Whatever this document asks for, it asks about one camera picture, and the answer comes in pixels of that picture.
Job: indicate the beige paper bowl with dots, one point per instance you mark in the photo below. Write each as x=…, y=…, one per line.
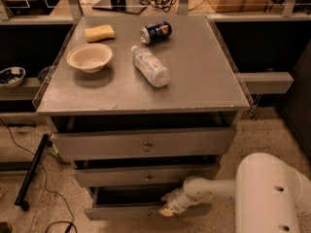
x=89, y=58

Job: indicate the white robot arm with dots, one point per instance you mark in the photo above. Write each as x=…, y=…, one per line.
x=269, y=195

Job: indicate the grey middle drawer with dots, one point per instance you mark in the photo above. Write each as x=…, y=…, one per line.
x=143, y=175

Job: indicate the grey drawer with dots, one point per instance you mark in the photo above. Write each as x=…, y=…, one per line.
x=144, y=143
x=130, y=201
x=143, y=175

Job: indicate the grey metal beam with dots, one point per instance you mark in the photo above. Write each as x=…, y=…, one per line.
x=267, y=82

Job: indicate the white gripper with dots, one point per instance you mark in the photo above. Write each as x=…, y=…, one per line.
x=177, y=202

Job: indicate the grey drawer cabinet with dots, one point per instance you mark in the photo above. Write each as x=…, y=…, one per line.
x=202, y=92

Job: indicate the grey bottom drawer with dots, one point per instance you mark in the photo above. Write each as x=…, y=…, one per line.
x=130, y=201

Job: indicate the grey top drawer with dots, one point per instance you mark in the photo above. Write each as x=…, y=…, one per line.
x=144, y=143

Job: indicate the black monitor stand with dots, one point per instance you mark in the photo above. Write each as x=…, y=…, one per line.
x=133, y=7

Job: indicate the yellow sponge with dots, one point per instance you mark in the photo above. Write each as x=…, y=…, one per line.
x=99, y=33

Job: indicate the blue pepsi can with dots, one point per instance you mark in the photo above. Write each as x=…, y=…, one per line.
x=155, y=32

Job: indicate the clear plastic water bottle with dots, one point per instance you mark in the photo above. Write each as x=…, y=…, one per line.
x=152, y=69

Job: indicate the white bowl with items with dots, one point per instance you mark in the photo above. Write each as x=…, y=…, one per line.
x=12, y=77

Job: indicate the black bar on floor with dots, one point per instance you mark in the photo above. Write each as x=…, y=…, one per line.
x=20, y=200

